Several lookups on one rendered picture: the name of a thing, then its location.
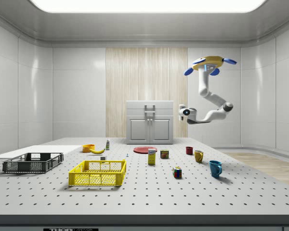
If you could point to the puzzle cube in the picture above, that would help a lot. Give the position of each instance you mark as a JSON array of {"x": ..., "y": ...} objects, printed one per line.
[{"x": 177, "y": 172}]

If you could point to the banana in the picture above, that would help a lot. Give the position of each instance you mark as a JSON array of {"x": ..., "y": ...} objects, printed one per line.
[{"x": 97, "y": 151}]

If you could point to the grey cube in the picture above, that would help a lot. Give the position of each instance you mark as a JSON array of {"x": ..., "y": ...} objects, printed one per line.
[{"x": 103, "y": 158}]

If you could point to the yellow basket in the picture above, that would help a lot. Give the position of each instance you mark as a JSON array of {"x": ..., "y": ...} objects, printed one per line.
[{"x": 96, "y": 179}]

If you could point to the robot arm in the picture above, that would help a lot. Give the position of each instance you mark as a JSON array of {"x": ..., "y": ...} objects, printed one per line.
[{"x": 215, "y": 97}]

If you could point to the red mug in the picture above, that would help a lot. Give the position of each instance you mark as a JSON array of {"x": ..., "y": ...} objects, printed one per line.
[{"x": 188, "y": 151}]

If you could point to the dark grey basket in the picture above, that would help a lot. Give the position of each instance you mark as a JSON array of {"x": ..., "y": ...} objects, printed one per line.
[{"x": 26, "y": 166}]

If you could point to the flat-sided can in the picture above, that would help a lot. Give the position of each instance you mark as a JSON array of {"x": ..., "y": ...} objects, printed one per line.
[{"x": 164, "y": 154}]

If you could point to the yellow and white box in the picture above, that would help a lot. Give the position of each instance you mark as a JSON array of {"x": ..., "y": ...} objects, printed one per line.
[{"x": 151, "y": 157}]

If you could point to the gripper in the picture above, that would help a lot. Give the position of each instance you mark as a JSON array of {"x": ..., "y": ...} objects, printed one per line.
[{"x": 181, "y": 106}]

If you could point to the white cabinet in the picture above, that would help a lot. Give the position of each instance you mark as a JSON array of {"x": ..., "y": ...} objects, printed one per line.
[{"x": 149, "y": 130}]

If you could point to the red plate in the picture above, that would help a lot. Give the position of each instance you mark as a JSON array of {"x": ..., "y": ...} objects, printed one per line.
[{"x": 140, "y": 150}]

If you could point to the small white bottle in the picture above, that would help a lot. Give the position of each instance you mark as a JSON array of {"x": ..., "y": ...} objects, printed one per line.
[{"x": 108, "y": 145}]

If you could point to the yellow mug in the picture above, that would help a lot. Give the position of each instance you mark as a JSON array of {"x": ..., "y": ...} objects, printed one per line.
[{"x": 198, "y": 157}]

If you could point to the yellow bowl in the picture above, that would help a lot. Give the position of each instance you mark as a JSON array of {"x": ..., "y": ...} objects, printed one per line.
[{"x": 86, "y": 148}]

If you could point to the blue mug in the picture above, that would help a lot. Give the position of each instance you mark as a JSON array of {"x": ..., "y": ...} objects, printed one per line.
[{"x": 214, "y": 169}]

